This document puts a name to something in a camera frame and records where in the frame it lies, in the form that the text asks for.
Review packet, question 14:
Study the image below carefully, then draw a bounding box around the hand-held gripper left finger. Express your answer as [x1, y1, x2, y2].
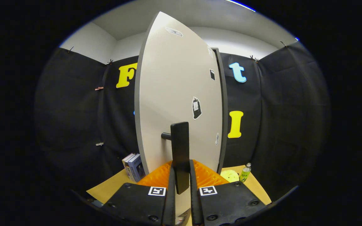
[100, 161, 176, 226]

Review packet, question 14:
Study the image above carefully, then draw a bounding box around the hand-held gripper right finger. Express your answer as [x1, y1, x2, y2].
[189, 159, 266, 226]

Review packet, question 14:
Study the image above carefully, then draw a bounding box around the black door handle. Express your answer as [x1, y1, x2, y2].
[161, 122, 190, 195]

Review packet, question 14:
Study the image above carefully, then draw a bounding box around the grey shoe cabinet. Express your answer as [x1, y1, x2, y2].
[212, 47, 229, 175]

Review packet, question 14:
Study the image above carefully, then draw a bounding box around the yellow pineapple plush toy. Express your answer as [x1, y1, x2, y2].
[220, 169, 240, 183]

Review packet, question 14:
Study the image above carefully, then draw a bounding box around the green drink bottle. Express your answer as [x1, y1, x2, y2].
[239, 163, 252, 183]

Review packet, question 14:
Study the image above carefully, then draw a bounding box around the blue book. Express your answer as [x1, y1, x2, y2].
[128, 154, 146, 183]

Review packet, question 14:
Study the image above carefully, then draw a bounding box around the white book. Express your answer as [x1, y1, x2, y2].
[122, 153, 136, 179]

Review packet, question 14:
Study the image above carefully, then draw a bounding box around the black backdrop cloth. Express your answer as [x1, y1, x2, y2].
[34, 41, 331, 201]

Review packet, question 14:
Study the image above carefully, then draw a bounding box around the ceiling light strip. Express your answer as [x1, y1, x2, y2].
[225, 0, 256, 12]

